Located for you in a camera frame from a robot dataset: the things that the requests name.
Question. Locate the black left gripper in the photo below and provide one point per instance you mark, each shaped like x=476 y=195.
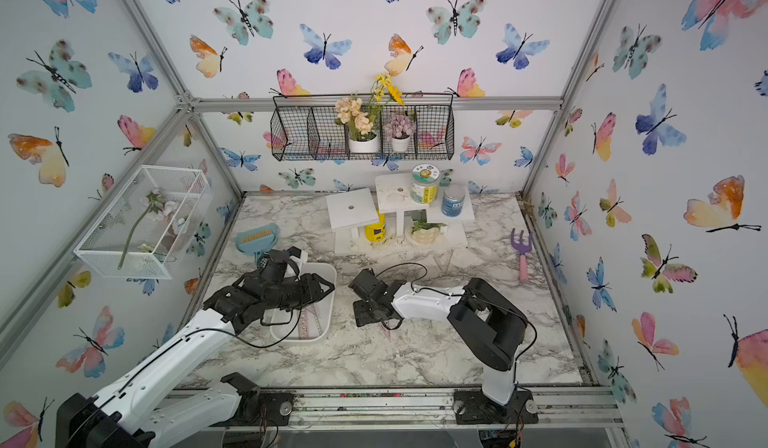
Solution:
x=313 y=290

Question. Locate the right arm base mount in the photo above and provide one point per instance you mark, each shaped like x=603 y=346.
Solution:
x=472 y=407

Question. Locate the clear triangle ruler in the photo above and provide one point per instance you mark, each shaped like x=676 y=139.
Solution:
x=443 y=260

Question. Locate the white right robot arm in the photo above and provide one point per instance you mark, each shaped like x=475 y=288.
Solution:
x=492 y=328

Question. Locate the cream bubble plant pot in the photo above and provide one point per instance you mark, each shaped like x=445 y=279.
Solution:
x=424 y=233

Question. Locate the white tiered display stand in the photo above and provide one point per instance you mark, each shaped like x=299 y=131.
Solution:
x=350 y=211

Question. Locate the sunflower seed jar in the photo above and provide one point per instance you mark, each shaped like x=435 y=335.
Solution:
x=425 y=182

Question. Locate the white storage box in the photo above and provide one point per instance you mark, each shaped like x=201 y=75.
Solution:
x=284 y=325

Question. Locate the teal dustpan brush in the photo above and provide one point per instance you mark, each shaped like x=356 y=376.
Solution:
x=258 y=241

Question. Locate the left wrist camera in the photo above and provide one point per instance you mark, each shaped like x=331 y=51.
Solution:
x=296 y=260

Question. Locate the white pot purple flowers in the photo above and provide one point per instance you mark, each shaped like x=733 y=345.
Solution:
x=399 y=129

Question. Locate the white pot beige flowers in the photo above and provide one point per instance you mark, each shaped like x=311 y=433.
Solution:
x=361 y=116

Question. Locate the purple pink garden rake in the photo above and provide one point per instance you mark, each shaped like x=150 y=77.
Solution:
x=523 y=245

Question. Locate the yellow can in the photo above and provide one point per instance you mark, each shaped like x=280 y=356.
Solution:
x=376 y=232

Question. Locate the blue lidded jar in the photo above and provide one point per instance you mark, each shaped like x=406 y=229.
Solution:
x=453 y=200

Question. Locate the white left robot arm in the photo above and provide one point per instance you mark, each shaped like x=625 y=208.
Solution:
x=126 y=413

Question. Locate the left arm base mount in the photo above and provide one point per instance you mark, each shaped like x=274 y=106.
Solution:
x=258 y=406

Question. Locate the white mesh wall box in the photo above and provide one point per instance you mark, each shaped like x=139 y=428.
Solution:
x=101 y=246

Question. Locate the black wire wall basket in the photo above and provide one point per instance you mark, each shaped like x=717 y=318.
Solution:
x=303 y=129

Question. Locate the artificial pink flower stem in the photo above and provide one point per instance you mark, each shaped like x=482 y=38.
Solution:
x=151 y=237

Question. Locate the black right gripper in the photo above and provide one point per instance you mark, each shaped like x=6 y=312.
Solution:
x=359 y=316

